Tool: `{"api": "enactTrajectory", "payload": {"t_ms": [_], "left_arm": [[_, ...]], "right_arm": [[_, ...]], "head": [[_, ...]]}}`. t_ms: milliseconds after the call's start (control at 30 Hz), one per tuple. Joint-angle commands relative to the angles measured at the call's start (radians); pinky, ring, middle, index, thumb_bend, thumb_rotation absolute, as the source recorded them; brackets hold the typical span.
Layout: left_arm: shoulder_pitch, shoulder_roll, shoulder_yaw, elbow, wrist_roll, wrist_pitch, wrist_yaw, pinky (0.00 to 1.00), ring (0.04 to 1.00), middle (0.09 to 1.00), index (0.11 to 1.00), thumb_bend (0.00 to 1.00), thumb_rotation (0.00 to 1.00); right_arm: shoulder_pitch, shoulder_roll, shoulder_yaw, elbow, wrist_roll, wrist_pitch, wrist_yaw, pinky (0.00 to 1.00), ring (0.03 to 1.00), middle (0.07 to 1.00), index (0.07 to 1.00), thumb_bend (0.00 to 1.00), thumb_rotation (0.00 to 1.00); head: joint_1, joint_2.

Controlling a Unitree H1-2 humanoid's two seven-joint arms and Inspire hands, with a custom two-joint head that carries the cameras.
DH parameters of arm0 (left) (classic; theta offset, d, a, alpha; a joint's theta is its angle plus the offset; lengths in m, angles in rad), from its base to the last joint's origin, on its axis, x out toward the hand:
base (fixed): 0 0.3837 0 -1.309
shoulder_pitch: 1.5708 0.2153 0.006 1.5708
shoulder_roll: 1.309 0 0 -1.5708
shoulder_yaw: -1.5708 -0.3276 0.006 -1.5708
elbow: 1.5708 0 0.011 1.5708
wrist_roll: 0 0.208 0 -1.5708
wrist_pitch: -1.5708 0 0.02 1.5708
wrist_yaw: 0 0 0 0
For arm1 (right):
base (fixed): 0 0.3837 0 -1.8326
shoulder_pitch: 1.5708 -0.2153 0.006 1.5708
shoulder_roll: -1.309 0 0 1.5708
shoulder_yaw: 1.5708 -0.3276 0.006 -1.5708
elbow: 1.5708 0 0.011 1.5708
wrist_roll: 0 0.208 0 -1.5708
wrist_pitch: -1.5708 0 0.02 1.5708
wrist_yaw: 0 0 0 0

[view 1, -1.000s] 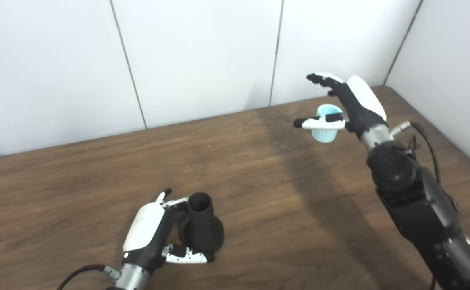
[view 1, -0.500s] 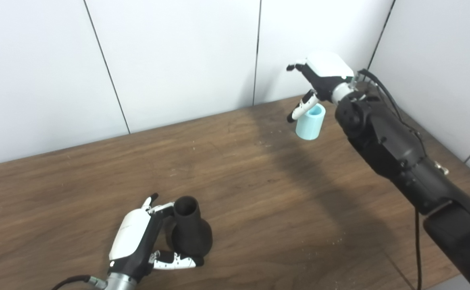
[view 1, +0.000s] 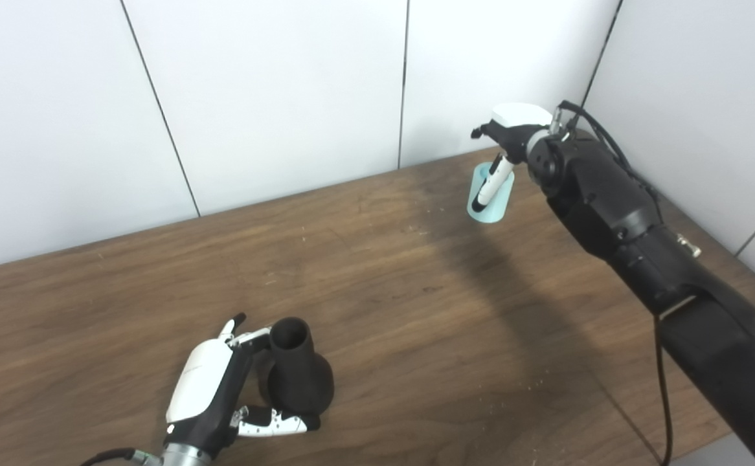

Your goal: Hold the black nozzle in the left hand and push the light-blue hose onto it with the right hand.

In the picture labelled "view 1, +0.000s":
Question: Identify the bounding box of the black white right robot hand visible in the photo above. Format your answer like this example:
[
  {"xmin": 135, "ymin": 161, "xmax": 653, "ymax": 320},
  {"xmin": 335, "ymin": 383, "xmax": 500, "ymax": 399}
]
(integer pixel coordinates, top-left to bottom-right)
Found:
[{"xmin": 470, "ymin": 104, "xmax": 554, "ymax": 213}]

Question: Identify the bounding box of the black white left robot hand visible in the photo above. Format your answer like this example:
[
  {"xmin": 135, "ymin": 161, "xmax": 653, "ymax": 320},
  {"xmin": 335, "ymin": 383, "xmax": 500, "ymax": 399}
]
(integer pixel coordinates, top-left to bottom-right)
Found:
[{"xmin": 164, "ymin": 313, "xmax": 321, "ymax": 454}]

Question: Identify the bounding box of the light-blue hose piece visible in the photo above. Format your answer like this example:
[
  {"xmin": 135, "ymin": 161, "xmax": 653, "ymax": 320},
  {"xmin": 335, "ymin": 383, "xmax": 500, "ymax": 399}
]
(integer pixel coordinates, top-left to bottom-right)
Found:
[{"xmin": 467, "ymin": 162, "xmax": 515, "ymax": 225}]

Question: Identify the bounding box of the black flared nozzle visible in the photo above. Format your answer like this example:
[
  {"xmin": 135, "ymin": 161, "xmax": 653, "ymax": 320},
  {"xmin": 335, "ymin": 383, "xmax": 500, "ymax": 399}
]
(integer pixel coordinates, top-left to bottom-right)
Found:
[{"xmin": 258, "ymin": 316, "xmax": 336, "ymax": 418}]

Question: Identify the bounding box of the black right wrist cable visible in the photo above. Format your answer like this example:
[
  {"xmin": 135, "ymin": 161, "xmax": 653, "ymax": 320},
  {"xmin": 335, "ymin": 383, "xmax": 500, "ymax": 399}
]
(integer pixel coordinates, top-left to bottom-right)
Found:
[{"xmin": 549, "ymin": 100, "xmax": 674, "ymax": 466}]

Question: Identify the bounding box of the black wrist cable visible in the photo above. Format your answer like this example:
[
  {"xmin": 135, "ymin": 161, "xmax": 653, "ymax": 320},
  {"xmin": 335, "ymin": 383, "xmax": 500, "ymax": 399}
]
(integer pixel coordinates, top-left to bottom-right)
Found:
[
  {"xmin": 80, "ymin": 448, "xmax": 161, "ymax": 466},
  {"xmin": 549, "ymin": 100, "xmax": 674, "ymax": 466}
]

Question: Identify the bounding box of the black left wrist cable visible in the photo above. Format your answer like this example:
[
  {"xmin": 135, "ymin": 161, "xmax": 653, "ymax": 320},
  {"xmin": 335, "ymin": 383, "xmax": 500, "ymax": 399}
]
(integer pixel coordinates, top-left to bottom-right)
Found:
[{"xmin": 80, "ymin": 448, "xmax": 161, "ymax": 466}]

